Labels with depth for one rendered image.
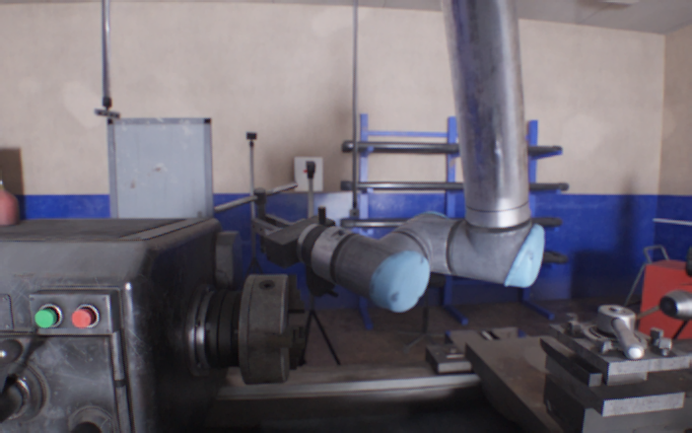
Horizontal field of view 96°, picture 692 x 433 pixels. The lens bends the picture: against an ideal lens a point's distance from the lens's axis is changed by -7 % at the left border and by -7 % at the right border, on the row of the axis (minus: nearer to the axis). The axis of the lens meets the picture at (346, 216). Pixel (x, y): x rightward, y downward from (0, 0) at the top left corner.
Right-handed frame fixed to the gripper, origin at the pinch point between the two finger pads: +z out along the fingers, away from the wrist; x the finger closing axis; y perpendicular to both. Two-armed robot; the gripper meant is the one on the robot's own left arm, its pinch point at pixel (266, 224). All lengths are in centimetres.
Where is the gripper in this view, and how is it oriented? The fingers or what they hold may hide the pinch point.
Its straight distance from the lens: 70.1
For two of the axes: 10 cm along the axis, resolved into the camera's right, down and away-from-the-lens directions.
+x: -6.5, 2.9, -7.0
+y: -0.1, -9.2, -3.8
